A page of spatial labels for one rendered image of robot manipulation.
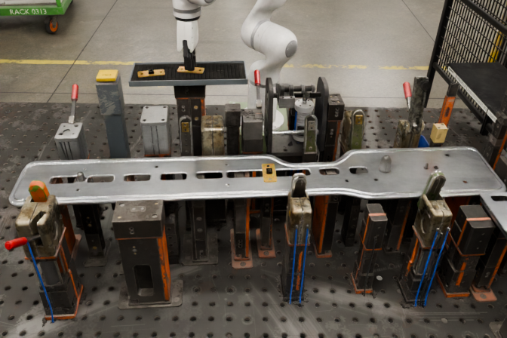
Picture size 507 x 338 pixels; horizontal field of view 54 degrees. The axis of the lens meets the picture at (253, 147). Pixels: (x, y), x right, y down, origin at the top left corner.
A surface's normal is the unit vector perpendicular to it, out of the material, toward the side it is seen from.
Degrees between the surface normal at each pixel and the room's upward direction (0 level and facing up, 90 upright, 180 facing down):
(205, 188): 0
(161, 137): 90
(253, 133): 90
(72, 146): 90
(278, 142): 0
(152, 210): 0
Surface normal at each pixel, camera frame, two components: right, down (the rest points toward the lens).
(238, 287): 0.02, -0.82
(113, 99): 0.07, 0.57
